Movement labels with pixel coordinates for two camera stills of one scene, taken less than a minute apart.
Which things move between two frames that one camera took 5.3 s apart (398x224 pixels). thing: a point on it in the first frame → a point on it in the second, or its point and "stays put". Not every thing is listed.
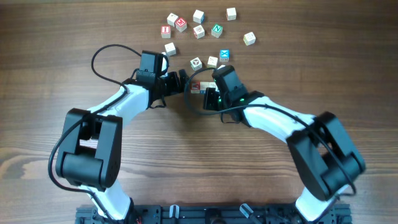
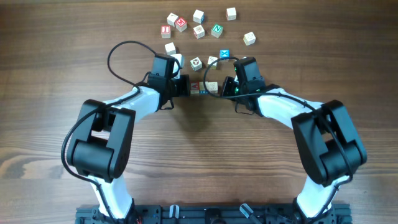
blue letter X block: x=224 y=55 stays put
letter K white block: x=212 y=84 stays put
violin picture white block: x=212 y=62 stays put
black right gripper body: x=215 y=101 → x=229 y=88
